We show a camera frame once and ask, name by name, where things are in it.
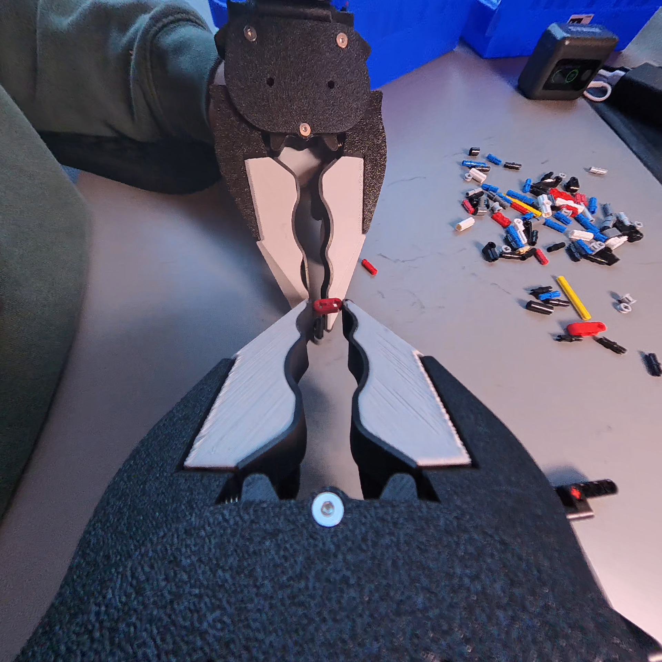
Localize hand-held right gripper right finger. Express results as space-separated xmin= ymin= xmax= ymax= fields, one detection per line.
xmin=341 ymin=300 xmax=473 ymax=501

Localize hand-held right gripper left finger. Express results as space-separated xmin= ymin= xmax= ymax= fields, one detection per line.
xmin=183 ymin=300 xmax=312 ymax=500

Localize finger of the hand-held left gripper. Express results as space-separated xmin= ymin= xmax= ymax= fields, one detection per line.
xmin=313 ymin=155 xmax=367 ymax=339
xmin=244 ymin=155 xmax=311 ymax=307

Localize brick vehicle model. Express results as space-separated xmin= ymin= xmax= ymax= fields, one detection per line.
xmin=552 ymin=478 xmax=619 ymax=521

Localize person's left forearm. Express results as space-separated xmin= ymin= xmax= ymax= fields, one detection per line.
xmin=0 ymin=0 xmax=224 ymax=143

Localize grey desk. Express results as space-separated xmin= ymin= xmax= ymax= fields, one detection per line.
xmin=0 ymin=41 xmax=662 ymax=647

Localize black desk divider strip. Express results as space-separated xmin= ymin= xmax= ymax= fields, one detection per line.
xmin=590 ymin=98 xmax=662 ymax=184

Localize black and blue pins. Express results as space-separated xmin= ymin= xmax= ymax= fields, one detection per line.
xmin=529 ymin=284 xmax=570 ymax=309

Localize yellow brick axle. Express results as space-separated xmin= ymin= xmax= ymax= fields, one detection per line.
xmin=556 ymin=275 xmax=592 ymax=321

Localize pile of small brick pieces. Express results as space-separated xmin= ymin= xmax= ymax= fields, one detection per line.
xmin=460 ymin=146 xmax=645 ymax=267

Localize black power adapter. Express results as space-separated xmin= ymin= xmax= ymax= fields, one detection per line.
xmin=615 ymin=62 xmax=662 ymax=117

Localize black action camera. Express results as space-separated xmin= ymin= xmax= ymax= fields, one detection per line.
xmin=518 ymin=23 xmax=619 ymax=100

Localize white cord loop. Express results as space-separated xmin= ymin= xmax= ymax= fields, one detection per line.
xmin=583 ymin=70 xmax=626 ymax=101

